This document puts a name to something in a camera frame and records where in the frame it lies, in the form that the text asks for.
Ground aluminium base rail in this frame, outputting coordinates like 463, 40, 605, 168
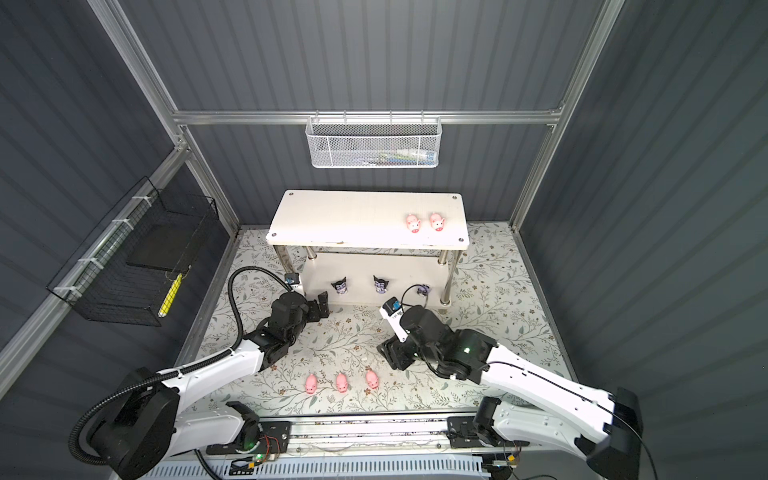
119, 410, 613, 463

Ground white two-tier shelf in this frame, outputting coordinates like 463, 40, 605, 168
266, 190, 470, 309

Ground white wire basket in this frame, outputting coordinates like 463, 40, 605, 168
305, 119, 443, 169

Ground black pad in basket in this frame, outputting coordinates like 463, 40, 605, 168
126, 224, 205, 273

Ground black wire basket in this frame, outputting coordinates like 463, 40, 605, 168
47, 181, 219, 327

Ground black purple toy figure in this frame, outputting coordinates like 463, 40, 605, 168
331, 277, 348, 295
373, 276, 390, 294

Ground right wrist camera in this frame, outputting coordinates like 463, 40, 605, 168
380, 297, 408, 343

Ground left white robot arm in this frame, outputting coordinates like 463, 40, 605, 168
68, 292, 330, 479

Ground markers in white basket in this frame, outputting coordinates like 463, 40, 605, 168
355, 149, 438, 168

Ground pink pig toy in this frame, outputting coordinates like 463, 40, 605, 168
335, 373, 349, 393
429, 212, 446, 232
365, 369, 380, 390
406, 214, 421, 233
305, 374, 318, 395

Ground yellow marker in basket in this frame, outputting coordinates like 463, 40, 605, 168
157, 273, 184, 318

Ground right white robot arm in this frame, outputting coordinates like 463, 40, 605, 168
378, 298, 644, 479

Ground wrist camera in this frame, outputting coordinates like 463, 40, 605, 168
380, 297, 408, 343
284, 272, 303, 294

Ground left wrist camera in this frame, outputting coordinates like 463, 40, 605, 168
284, 272, 303, 294

